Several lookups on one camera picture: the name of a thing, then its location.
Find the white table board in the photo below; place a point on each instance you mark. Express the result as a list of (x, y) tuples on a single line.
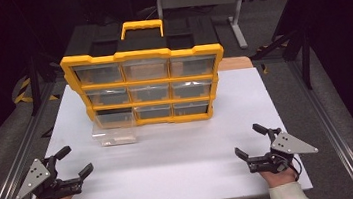
[(172, 167)]

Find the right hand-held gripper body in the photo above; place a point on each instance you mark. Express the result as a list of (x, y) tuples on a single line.
[(290, 145)]

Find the yellow black floor tape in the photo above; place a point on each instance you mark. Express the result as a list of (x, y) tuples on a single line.
[(24, 94)]

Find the aluminium rail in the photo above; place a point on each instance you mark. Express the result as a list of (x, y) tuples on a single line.
[(14, 168), (332, 128)]

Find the black tripod stand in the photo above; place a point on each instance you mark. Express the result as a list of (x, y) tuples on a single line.
[(33, 85), (305, 51)]

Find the person's right hand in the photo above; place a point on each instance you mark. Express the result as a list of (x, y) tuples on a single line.
[(279, 179)]

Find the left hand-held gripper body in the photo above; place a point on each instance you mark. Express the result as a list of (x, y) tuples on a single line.
[(35, 177)]

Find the yellow black drawer organizer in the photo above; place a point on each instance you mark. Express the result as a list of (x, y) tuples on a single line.
[(142, 54)]

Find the set of clear plastic drawers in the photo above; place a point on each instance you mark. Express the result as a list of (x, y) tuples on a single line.
[(146, 70)]

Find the pulled-out clear plastic drawer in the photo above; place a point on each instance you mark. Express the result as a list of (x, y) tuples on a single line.
[(114, 133)]

